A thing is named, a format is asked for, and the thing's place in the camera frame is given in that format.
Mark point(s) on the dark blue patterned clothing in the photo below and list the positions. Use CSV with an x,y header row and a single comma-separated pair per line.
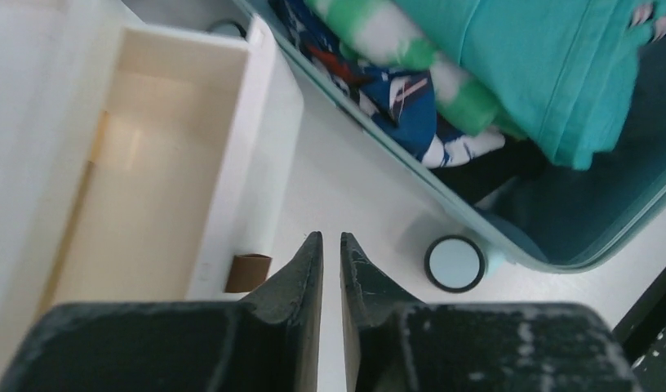
x,y
400,102

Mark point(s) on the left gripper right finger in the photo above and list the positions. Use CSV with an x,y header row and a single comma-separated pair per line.
x,y
395,342

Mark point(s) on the teal folded garment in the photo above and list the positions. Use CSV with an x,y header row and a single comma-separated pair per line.
x,y
564,71

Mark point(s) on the light blue hard-shell suitcase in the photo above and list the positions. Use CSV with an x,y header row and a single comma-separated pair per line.
x,y
558,221

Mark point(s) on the white three-drawer storage cabinet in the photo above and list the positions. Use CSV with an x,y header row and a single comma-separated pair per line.
x,y
136,160

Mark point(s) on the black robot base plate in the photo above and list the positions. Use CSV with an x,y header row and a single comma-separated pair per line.
x,y
642,333

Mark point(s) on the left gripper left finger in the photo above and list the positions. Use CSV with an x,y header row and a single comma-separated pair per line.
x,y
266,341

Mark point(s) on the green white patterned cloth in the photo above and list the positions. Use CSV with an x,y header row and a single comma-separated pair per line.
x,y
381,33

